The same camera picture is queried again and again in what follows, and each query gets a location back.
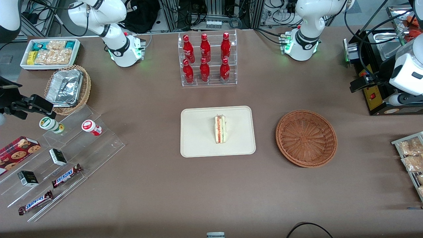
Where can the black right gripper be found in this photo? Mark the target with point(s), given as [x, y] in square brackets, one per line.
[7, 98]

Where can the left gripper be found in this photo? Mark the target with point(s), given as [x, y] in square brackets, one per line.
[384, 71]

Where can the triangular sandwich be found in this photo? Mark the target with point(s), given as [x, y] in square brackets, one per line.
[220, 129]

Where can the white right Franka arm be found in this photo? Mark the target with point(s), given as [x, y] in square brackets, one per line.
[115, 39]

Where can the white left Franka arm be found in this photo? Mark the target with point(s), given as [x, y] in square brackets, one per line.
[307, 19]

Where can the aluminium foil tray stack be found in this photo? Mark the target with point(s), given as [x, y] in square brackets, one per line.
[64, 87]

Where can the white snack tray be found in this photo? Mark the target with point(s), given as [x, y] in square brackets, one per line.
[49, 66]

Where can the oval light wicker basket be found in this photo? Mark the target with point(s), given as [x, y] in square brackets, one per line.
[85, 89]

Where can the grey metal rack tray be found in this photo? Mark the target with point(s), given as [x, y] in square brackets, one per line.
[396, 142]

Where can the round brown wicker basket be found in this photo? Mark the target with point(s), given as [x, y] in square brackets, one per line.
[305, 138]

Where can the cream plastic tray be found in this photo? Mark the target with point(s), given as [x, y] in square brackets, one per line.
[198, 132]

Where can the black machine with yellow panel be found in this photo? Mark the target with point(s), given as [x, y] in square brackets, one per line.
[376, 99]

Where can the green cap small bottle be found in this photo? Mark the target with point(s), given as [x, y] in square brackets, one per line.
[49, 124]

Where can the red cookie box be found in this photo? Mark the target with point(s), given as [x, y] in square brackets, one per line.
[16, 153]

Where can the yellow snack packet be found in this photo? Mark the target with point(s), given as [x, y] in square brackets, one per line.
[31, 58]

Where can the small black box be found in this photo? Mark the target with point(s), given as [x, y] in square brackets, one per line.
[57, 157]
[28, 178]

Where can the clear rice cracker bag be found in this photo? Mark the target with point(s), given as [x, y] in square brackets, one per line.
[54, 57]
[56, 45]

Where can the teal snack packet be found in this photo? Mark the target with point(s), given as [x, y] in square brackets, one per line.
[70, 44]
[38, 45]

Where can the red cap small bottle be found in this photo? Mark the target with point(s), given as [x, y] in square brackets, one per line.
[90, 127]

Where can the Snickers bar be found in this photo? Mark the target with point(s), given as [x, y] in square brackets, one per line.
[66, 176]
[34, 203]

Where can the clear acrylic stepped display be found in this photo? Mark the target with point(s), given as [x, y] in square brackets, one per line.
[96, 148]

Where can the clear snack bag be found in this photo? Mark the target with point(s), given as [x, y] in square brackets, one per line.
[413, 163]
[409, 147]
[421, 191]
[420, 178]

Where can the red cola bottle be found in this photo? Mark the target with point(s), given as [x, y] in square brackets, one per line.
[188, 49]
[224, 70]
[205, 48]
[188, 72]
[225, 46]
[204, 70]

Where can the black bag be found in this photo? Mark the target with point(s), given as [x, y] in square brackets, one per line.
[142, 16]

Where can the clear acrylic bottle rack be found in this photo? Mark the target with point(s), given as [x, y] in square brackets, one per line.
[213, 81]

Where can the white power strip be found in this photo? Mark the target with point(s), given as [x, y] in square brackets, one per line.
[213, 24]

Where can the small white grey object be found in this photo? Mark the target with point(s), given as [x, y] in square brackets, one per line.
[215, 235]

